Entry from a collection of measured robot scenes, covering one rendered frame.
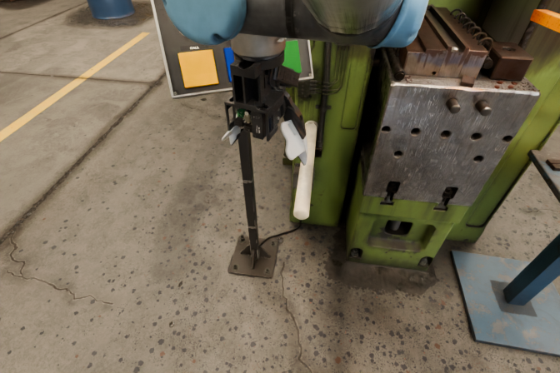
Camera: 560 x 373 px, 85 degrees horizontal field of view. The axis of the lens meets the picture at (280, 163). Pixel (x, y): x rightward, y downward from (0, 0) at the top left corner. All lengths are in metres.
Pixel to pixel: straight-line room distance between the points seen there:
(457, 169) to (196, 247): 1.17
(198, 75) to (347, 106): 0.62
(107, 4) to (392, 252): 4.69
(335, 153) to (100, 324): 1.17
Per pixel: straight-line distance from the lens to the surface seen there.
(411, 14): 0.28
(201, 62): 0.73
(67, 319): 1.65
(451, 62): 0.99
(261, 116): 0.45
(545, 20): 0.91
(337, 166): 1.33
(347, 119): 1.20
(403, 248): 1.47
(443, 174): 1.14
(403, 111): 0.96
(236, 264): 1.51
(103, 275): 1.68
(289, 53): 0.77
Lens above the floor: 1.30
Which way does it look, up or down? 41 degrees down
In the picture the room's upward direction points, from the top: straight up
